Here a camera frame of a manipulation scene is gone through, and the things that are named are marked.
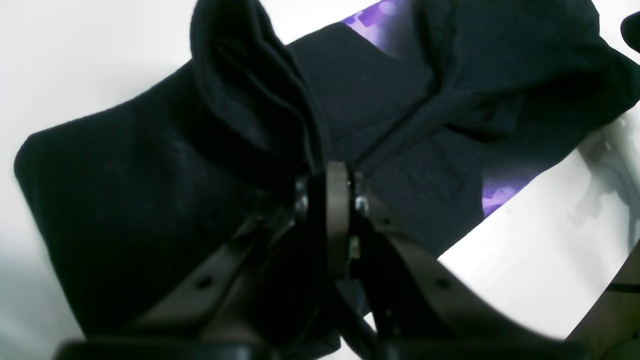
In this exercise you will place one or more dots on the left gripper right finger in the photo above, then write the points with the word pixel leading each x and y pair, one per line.
pixel 413 296

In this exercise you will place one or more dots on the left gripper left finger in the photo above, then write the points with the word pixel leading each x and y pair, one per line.
pixel 265 285

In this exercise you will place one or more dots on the black T-shirt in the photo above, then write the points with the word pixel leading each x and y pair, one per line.
pixel 461 97

